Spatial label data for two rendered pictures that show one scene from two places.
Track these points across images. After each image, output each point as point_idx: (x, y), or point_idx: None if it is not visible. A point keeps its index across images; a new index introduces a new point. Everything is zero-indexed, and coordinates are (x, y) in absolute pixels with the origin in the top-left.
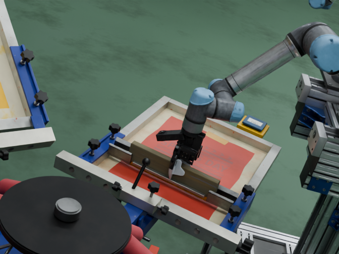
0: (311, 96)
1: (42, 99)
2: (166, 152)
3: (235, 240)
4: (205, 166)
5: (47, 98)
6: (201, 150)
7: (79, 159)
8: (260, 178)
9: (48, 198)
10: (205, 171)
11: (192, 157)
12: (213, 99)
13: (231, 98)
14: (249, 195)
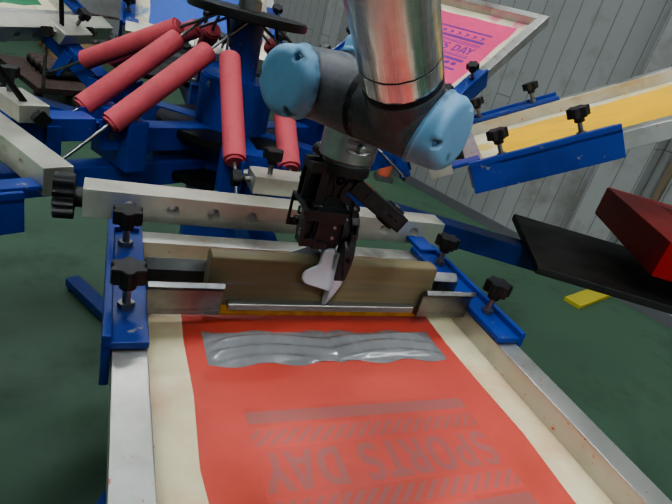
0: None
1: (490, 130)
2: (429, 407)
3: (93, 180)
4: (323, 435)
5: (492, 131)
6: (303, 223)
7: (415, 219)
8: (120, 460)
9: (275, 17)
10: (305, 414)
11: (298, 217)
12: (347, 46)
13: (334, 55)
14: (117, 331)
